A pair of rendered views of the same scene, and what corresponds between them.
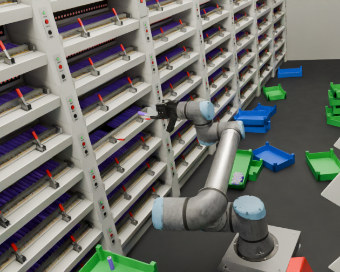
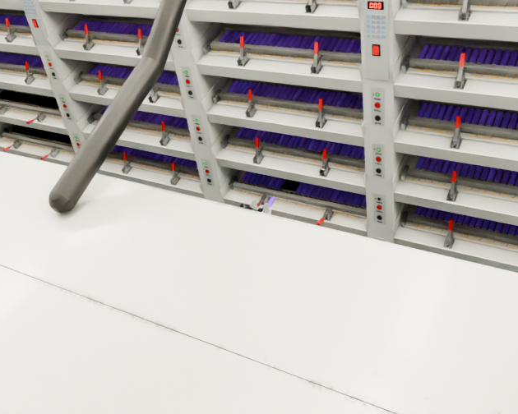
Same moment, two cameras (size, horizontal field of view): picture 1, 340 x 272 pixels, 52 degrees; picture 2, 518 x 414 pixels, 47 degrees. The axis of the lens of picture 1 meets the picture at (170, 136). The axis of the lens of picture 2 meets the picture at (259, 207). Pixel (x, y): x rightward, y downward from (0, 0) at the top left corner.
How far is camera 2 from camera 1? 241 cm
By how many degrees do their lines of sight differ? 77
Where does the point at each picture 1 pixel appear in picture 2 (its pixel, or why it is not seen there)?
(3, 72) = (128, 59)
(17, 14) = (147, 11)
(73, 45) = (210, 66)
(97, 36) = (254, 71)
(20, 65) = not seen: hidden behind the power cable
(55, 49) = (184, 61)
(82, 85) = (217, 114)
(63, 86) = (191, 103)
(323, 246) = not seen: outside the picture
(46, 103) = (168, 107)
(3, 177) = (123, 138)
